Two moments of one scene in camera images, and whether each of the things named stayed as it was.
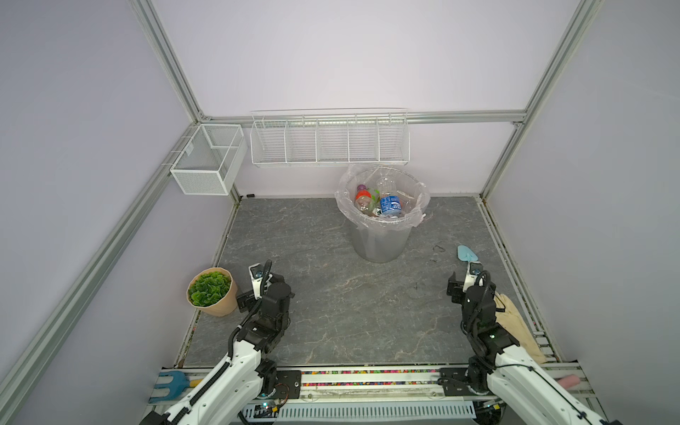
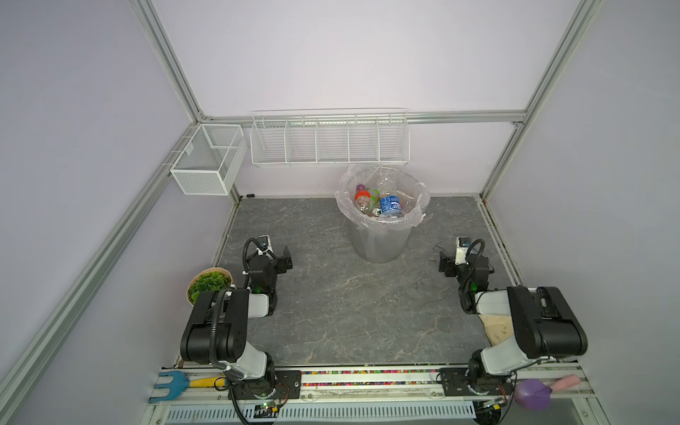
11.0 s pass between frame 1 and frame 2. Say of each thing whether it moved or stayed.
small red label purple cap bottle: stayed
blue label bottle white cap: stayed
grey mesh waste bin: stayed
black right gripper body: moved
